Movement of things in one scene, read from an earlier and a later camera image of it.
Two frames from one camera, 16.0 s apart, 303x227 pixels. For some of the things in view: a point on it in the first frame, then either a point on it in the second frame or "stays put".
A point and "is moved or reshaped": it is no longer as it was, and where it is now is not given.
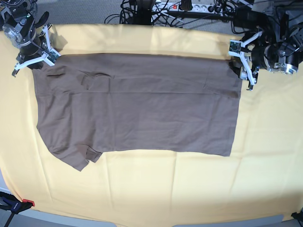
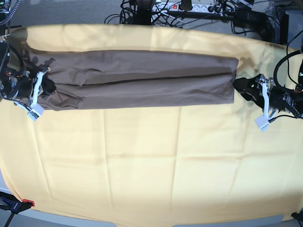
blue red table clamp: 13,204 stays put
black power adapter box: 245,16 stays put
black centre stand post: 143,13 stays put
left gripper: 37,52 to 26,86
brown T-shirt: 90,104 is moved or reshaped
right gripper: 249,72 to 277,99
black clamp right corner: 298,216 stays put
